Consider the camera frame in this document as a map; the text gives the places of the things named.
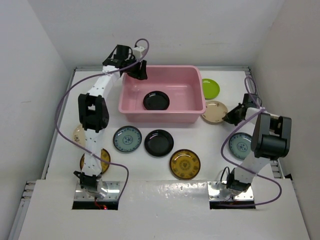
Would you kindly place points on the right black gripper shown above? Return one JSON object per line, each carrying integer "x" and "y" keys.
{"x": 229, "y": 117}

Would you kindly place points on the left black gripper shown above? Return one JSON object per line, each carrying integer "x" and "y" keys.
{"x": 141, "y": 70}

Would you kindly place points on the metal base plate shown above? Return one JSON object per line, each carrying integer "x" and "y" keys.
{"x": 106, "y": 191}
{"x": 218, "y": 192}

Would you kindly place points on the black plate on table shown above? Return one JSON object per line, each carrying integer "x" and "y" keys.
{"x": 159, "y": 143}

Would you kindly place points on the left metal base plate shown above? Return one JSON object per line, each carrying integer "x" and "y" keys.
{"x": 106, "y": 191}

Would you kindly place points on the cream plate with green leaf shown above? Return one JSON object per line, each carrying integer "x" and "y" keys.
{"x": 78, "y": 136}

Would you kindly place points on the pink plastic bin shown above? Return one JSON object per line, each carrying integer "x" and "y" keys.
{"x": 170, "y": 94}

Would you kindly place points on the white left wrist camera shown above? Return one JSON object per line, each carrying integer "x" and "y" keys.
{"x": 138, "y": 52}

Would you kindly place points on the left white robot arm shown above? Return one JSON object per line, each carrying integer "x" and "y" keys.
{"x": 93, "y": 111}

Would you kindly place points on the cream floral plate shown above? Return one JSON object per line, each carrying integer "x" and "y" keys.
{"x": 214, "y": 113}

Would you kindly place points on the yellow patterned plate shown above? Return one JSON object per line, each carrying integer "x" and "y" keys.
{"x": 104, "y": 155}
{"x": 184, "y": 164}

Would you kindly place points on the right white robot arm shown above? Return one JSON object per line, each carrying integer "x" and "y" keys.
{"x": 270, "y": 141}

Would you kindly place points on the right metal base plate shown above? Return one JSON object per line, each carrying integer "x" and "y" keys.
{"x": 218, "y": 192}

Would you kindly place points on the black glossy plate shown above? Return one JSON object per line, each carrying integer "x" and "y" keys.
{"x": 156, "y": 101}

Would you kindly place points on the blue white patterned plate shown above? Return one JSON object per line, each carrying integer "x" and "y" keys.
{"x": 127, "y": 139}

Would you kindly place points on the lime green plate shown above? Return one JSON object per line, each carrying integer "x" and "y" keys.
{"x": 211, "y": 88}

